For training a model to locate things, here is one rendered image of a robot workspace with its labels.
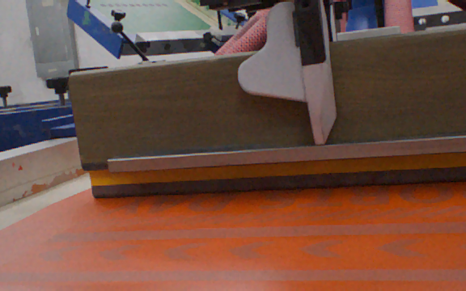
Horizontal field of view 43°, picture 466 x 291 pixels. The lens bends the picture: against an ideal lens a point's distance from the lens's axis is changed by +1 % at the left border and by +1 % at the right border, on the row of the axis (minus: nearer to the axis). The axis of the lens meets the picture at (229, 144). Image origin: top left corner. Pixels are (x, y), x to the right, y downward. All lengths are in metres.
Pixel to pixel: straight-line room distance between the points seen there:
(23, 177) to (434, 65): 0.34
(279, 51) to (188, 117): 0.09
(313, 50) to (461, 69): 0.09
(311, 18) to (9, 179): 0.29
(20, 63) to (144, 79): 5.43
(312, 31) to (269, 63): 0.04
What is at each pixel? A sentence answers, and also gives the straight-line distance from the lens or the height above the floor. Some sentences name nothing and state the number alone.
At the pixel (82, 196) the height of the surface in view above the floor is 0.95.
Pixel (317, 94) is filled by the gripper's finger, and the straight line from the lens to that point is 0.37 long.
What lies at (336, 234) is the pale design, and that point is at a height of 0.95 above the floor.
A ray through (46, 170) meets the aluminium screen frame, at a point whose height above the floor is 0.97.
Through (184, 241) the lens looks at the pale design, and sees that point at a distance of 0.32.
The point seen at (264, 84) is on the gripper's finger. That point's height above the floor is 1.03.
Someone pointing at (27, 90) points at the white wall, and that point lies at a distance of 5.83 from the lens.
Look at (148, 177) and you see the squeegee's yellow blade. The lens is 0.45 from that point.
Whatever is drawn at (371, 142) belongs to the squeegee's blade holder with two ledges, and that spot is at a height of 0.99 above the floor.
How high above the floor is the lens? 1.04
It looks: 7 degrees down
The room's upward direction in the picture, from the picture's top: 6 degrees counter-clockwise
